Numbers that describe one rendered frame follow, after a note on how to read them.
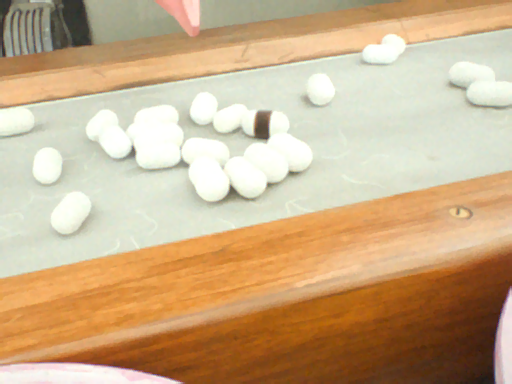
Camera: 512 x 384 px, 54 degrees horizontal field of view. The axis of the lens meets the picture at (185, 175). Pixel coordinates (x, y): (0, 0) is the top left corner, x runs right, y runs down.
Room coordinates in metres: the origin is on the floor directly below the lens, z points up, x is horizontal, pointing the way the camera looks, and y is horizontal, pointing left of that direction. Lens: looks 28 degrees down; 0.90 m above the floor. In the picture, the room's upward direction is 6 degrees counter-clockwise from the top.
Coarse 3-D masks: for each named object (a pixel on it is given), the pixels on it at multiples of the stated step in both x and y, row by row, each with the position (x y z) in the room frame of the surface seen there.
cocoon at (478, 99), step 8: (472, 88) 0.37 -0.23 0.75; (480, 88) 0.36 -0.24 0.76; (488, 88) 0.36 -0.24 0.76; (496, 88) 0.36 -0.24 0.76; (504, 88) 0.36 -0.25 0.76; (472, 96) 0.37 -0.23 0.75; (480, 96) 0.36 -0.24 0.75; (488, 96) 0.36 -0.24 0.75; (496, 96) 0.36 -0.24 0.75; (504, 96) 0.35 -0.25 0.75; (480, 104) 0.36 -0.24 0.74; (488, 104) 0.36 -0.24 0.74; (496, 104) 0.36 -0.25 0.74; (504, 104) 0.36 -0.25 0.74
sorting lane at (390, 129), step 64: (320, 64) 0.52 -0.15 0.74; (384, 64) 0.50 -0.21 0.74; (448, 64) 0.48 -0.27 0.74; (64, 128) 0.40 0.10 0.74; (192, 128) 0.38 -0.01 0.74; (320, 128) 0.35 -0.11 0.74; (384, 128) 0.34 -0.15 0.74; (448, 128) 0.33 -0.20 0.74; (0, 192) 0.30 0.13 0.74; (64, 192) 0.29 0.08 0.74; (128, 192) 0.28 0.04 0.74; (192, 192) 0.27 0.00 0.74; (320, 192) 0.26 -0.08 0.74; (384, 192) 0.25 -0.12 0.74; (0, 256) 0.23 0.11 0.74; (64, 256) 0.22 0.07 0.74
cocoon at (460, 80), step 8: (456, 64) 0.42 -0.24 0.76; (464, 64) 0.41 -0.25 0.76; (472, 64) 0.41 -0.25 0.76; (448, 72) 0.42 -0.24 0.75; (456, 72) 0.41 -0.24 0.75; (464, 72) 0.40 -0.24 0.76; (472, 72) 0.40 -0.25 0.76; (480, 72) 0.39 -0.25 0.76; (488, 72) 0.39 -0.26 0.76; (456, 80) 0.41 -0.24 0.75; (464, 80) 0.40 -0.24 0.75; (472, 80) 0.39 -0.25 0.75; (480, 80) 0.39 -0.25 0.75; (488, 80) 0.39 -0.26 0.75
